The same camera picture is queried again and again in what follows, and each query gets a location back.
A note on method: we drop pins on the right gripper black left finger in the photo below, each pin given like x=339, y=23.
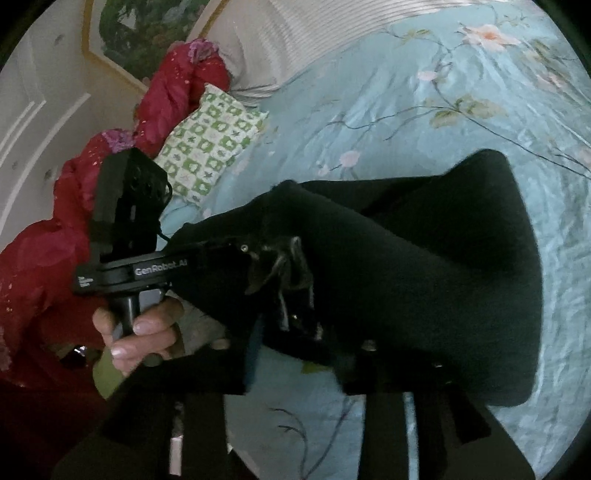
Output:
x=174, y=414

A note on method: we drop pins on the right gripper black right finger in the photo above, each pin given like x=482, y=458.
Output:
x=418, y=423

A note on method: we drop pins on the black pants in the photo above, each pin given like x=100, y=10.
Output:
x=393, y=282

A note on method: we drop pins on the person's left hand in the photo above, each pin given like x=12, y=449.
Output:
x=171, y=329

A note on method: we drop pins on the red floral blanket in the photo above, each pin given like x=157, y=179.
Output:
x=38, y=309

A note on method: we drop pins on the green white patterned pillow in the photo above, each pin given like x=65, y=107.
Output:
x=203, y=145

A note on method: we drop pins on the gold framed headboard panel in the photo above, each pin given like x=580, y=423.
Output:
x=130, y=38

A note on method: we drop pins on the white striped pillow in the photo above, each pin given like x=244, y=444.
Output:
x=286, y=41

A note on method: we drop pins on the light blue floral bedsheet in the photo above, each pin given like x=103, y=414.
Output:
x=412, y=99

